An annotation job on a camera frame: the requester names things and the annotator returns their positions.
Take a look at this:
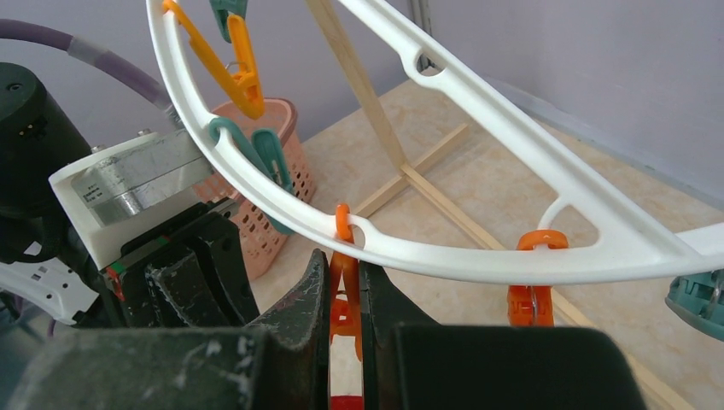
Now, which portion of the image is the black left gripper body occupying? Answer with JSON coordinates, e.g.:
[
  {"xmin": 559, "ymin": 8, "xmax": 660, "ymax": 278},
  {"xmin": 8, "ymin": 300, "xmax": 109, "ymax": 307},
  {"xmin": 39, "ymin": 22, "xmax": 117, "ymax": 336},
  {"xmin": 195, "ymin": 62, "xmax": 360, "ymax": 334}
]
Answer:
[{"xmin": 102, "ymin": 201, "xmax": 260, "ymax": 328}]

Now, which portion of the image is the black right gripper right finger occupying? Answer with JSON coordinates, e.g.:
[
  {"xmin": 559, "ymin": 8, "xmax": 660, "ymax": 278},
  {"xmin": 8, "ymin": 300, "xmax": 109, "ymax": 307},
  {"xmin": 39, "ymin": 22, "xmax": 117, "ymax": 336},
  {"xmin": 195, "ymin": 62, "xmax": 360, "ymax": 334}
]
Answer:
[{"xmin": 359, "ymin": 262, "xmax": 645, "ymax": 409}]

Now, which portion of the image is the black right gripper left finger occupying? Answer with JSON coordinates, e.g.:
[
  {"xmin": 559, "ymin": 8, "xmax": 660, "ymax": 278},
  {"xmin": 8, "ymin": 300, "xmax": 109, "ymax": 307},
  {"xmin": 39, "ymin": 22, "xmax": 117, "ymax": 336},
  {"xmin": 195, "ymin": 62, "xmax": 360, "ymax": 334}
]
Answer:
[{"xmin": 8, "ymin": 249, "xmax": 330, "ymax": 409}]

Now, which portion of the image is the white round clip hanger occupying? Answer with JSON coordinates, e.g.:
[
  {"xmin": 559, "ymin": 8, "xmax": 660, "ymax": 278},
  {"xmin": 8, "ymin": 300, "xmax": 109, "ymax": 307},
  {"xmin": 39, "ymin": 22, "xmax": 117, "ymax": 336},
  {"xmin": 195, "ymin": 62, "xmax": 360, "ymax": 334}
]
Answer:
[{"xmin": 143, "ymin": 1, "xmax": 723, "ymax": 285}]

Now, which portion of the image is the red snowflake sock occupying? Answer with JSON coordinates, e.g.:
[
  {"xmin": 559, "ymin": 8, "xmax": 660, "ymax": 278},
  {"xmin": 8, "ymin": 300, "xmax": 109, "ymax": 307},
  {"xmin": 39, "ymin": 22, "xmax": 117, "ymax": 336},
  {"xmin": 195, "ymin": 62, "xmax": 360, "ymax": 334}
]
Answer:
[{"xmin": 330, "ymin": 395, "xmax": 365, "ymax": 410}]

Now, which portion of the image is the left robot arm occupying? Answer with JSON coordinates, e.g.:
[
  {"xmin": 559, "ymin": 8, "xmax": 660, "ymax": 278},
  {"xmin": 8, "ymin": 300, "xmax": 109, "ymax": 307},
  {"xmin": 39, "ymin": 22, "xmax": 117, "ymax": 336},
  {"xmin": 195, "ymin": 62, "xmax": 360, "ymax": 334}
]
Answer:
[{"xmin": 1, "ymin": 62, "xmax": 260, "ymax": 328}]

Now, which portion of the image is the pink plastic laundry basket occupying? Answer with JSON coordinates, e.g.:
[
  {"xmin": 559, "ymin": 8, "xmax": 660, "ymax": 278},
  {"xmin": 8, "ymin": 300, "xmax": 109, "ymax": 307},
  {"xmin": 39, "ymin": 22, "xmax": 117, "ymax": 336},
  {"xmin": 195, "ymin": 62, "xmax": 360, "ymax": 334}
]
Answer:
[{"xmin": 193, "ymin": 98, "xmax": 317, "ymax": 281}]

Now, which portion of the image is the orange neighbour clothes peg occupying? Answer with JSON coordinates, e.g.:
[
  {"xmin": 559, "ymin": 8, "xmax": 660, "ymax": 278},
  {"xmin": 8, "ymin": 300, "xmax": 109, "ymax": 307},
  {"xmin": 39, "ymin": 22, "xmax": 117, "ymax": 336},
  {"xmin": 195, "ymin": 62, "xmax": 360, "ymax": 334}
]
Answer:
[{"xmin": 507, "ymin": 229, "xmax": 570, "ymax": 328}]

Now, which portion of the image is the teal rim clothes peg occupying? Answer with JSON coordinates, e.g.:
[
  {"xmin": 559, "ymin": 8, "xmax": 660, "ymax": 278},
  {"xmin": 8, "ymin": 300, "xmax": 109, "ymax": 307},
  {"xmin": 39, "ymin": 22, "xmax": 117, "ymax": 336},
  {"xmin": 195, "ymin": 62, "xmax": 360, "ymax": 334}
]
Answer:
[{"xmin": 208, "ymin": 117, "xmax": 296, "ymax": 237}]

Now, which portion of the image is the yellow clothes peg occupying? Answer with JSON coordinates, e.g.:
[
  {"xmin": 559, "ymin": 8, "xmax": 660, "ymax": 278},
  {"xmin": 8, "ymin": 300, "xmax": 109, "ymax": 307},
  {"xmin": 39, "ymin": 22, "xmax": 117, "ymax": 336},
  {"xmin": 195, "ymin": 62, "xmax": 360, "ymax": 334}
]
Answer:
[{"xmin": 161, "ymin": 0, "xmax": 266, "ymax": 120}]

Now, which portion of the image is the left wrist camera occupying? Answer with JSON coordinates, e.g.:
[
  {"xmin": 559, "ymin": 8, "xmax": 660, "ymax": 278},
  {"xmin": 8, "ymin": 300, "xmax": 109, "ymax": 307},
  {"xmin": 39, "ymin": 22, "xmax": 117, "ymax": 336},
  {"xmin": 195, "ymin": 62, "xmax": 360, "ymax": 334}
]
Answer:
[{"xmin": 49, "ymin": 130, "xmax": 213, "ymax": 269}]

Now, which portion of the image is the wooden rack frame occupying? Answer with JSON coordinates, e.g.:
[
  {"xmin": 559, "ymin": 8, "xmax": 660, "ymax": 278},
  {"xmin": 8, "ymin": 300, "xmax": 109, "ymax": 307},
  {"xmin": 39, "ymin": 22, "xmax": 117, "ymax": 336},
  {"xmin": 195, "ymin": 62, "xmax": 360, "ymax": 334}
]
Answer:
[{"xmin": 305, "ymin": 1, "xmax": 694, "ymax": 409}]

